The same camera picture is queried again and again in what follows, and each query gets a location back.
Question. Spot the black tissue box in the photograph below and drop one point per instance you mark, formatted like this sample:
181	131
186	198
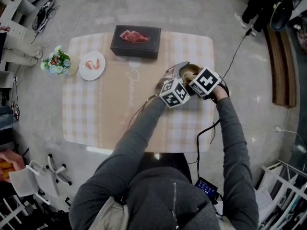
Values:
134	49

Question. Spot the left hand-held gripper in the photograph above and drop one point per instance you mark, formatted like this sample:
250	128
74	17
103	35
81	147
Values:
172	92

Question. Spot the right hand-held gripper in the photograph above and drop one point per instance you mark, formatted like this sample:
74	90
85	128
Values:
207	79

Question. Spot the white cube shelf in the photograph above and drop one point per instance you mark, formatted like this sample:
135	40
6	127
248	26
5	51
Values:
19	11

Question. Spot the white round plate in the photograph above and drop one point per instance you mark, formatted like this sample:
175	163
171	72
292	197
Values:
92	75

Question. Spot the potted blue white flowers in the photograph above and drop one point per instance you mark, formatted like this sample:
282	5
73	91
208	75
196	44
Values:
58	61

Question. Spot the white swivel chair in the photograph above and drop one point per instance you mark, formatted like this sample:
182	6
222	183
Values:
24	183

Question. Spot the pink tissue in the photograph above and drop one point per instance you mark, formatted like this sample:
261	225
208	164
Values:
134	36

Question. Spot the table with checked tablecloth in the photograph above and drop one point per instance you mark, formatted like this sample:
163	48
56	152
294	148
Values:
108	104

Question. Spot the person's dark gray jacket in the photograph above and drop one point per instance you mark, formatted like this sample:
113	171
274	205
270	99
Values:
156	200

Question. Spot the person's left forearm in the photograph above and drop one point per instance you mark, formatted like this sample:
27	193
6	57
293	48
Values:
144	126

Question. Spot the tan fibrous loofah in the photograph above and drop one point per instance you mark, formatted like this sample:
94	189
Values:
189	77

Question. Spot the wooden step platform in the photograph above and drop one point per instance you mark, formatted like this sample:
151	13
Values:
280	68

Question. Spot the olive ceramic bowl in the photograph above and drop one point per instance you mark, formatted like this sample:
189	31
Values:
195	68

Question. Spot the person's black trousers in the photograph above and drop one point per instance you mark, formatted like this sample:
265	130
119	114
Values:
168	163

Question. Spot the white metal rack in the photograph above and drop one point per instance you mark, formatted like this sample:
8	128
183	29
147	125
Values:
275	175

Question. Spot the black bag with white print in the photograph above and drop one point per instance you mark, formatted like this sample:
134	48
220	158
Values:
44	14

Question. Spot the pink shrimp pieces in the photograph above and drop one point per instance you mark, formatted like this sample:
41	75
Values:
93	64

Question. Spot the black screen controller box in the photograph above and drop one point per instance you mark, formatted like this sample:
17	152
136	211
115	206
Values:
205	188

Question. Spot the person's right forearm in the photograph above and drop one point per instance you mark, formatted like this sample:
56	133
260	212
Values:
230	133

